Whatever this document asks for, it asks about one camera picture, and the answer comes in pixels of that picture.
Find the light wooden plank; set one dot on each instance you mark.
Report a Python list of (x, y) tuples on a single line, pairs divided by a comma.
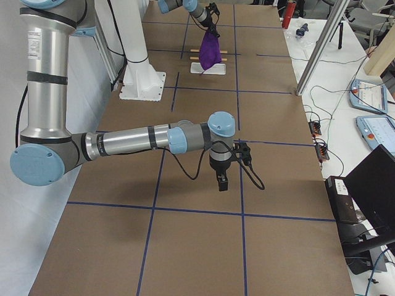
[(382, 56)]

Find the left orange black usb hub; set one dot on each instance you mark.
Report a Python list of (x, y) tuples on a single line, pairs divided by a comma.
[(314, 127)]

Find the black mini tripod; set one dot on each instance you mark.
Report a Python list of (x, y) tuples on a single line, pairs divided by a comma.
[(340, 38)]

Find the blue teach pendant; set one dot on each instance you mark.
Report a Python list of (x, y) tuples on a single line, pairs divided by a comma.
[(368, 96), (377, 129)]

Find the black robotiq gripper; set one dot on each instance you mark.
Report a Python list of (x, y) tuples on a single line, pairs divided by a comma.
[(220, 168), (208, 23)]

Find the red bottle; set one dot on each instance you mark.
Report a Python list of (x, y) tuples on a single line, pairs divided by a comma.
[(288, 13)]

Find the right blue teach pendant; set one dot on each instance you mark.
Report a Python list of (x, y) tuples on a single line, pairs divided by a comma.
[(377, 129)]

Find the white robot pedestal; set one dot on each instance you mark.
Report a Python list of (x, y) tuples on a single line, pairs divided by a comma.
[(141, 82)]

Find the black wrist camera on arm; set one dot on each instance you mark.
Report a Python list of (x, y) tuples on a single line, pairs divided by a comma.
[(243, 153)]

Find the black computer monitor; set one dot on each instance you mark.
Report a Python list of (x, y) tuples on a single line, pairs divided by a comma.
[(371, 185)]

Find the grey office chair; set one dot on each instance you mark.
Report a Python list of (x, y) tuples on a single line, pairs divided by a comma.
[(363, 19)]

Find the dark blue folded umbrella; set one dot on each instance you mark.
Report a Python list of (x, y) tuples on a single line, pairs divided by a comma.
[(300, 32)]

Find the orange black usb hub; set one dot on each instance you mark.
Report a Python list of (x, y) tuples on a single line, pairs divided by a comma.
[(321, 151), (314, 127)]

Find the aluminium frame post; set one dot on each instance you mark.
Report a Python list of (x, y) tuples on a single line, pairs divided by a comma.
[(328, 31)]

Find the black mini pc box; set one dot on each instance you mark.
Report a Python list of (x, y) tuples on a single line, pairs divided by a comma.
[(344, 208)]

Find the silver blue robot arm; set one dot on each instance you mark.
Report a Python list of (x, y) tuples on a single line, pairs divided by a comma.
[(70, 78), (199, 13)]

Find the purple towel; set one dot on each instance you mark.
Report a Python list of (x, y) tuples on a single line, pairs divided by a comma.
[(209, 52)]

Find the left blue teach pendant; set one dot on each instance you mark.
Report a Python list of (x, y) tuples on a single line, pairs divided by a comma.
[(368, 96)]

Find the right orange black usb hub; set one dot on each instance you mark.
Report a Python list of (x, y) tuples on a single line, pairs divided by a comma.
[(321, 151)]

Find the brown paper table cover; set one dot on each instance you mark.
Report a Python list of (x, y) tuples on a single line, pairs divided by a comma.
[(153, 224)]

